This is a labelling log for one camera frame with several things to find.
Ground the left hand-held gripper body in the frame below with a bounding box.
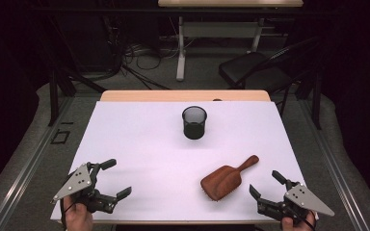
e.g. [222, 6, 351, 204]
[51, 162, 119, 215]

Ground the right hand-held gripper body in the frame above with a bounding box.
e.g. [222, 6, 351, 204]
[257, 181, 335, 222]

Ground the brown wooden hairbrush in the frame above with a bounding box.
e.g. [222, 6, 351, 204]
[199, 154, 260, 202]

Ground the black mesh cup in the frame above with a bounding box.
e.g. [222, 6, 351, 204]
[181, 105, 208, 141]

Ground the person's right hand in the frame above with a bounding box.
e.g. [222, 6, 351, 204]
[281, 213, 317, 231]

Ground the person's left hand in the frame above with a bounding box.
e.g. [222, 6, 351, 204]
[63, 195, 94, 231]

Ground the white table sheet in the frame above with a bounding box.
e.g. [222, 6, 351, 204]
[50, 100, 320, 222]

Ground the black metal stand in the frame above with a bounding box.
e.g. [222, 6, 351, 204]
[46, 66, 108, 127]

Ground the light wooden table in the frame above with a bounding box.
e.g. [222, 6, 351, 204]
[57, 90, 316, 225]

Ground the black folding chair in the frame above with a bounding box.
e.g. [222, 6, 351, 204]
[218, 36, 323, 116]

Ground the white-legged background desk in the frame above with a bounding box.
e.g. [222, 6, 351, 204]
[157, 0, 304, 82]

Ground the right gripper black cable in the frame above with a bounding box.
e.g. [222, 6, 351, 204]
[302, 208, 318, 231]

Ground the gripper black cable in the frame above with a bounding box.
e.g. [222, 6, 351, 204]
[59, 197, 69, 231]
[302, 208, 318, 231]

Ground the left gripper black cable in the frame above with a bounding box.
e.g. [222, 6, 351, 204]
[59, 197, 69, 231]

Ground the metal floor rail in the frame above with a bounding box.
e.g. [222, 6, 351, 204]
[297, 95, 370, 231]
[0, 95, 75, 231]

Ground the tangle of floor cables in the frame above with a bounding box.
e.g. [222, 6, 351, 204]
[121, 38, 181, 90]

